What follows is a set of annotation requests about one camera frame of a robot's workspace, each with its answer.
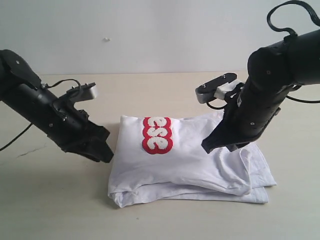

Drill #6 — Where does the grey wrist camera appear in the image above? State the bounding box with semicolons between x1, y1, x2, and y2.
66;82;98;103
195;72;245;104

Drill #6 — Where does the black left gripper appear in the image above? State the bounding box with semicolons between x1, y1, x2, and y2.
49;99;114;163

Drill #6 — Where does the white t-shirt red lettering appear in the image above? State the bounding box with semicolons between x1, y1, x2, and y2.
107;111;276;208

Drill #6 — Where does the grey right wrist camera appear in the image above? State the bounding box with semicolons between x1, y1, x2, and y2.
195;72;245;104

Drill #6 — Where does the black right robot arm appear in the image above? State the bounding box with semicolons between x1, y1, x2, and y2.
195;30;320;153

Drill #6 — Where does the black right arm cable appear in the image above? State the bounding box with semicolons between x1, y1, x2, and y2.
266;0;320;38

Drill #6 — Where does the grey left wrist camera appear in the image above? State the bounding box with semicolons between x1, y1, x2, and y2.
66;82;98;103

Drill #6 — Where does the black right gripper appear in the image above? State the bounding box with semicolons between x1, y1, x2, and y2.
201;84;283;155

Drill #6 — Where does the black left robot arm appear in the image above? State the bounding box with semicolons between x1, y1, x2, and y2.
0;49;114;163

